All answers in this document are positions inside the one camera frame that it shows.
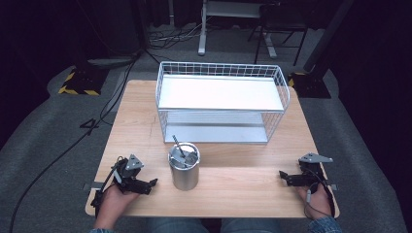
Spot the person's left hand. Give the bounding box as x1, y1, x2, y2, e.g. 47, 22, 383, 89
93, 183, 141, 230

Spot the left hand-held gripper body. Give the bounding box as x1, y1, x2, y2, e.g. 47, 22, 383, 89
111, 153, 151, 196

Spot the person's right hand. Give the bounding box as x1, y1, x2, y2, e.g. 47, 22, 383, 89
295, 183, 333, 221

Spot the black stand base striped tape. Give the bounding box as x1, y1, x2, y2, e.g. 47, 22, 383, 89
57, 65, 110, 97
287, 70, 332, 100

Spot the bundle of floor cables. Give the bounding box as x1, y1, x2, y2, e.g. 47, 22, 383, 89
147, 18, 208, 51

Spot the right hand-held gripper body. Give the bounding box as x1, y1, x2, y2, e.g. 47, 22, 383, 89
297, 152, 334, 189

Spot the white desk frame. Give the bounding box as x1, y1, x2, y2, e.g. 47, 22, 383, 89
197, 0, 279, 60

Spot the black slanted stand pole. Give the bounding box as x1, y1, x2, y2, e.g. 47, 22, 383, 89
302, 0, 356, 76

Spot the long black floor cable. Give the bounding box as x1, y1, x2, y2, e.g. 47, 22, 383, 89
8, 48, 145, 233

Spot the white wire shelf rack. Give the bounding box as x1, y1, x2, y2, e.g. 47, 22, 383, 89
154, 60, 292, 146

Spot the metal drinking straw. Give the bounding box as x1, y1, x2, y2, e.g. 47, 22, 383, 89
171, 134, 187, 159

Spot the black chair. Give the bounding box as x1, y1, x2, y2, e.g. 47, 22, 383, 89
247, 2, 309, 67

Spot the stainless steel cup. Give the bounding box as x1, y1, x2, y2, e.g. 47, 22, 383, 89
167, 142, 201, 192

